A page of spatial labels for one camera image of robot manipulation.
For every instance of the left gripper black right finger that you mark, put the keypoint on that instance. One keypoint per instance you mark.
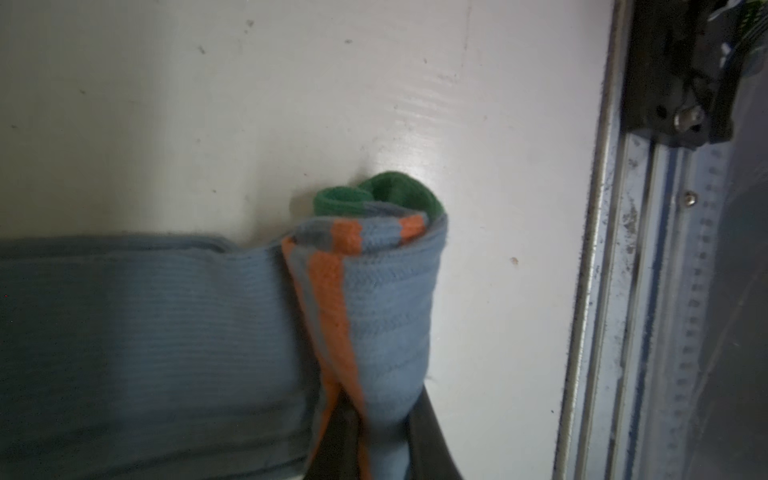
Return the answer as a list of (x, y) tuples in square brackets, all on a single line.
[(430, 458)]

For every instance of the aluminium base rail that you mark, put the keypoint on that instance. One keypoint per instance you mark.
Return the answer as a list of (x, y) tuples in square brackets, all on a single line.
[(667, 375)]

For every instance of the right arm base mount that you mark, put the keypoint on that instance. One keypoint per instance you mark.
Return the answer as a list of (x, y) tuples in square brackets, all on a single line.
[(683, 70)]

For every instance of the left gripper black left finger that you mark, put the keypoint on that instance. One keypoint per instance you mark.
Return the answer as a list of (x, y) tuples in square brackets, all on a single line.
[(336, 457)]

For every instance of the blue orange striped sock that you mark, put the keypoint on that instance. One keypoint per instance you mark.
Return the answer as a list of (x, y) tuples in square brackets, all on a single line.
[(172, 357)]

